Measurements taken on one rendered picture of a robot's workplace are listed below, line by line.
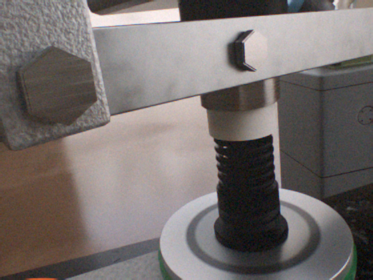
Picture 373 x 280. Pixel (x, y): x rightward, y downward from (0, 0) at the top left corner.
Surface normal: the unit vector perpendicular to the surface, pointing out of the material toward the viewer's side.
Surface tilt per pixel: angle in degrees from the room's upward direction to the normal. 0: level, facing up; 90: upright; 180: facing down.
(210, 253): 0
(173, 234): 0
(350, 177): 90
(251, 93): 90
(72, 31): 90
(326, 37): 90
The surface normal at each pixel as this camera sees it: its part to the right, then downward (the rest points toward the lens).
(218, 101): -0.59, 0.32
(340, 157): 0.18, 0.28
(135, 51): 0.59, 0.17
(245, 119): -0.04, 0.31
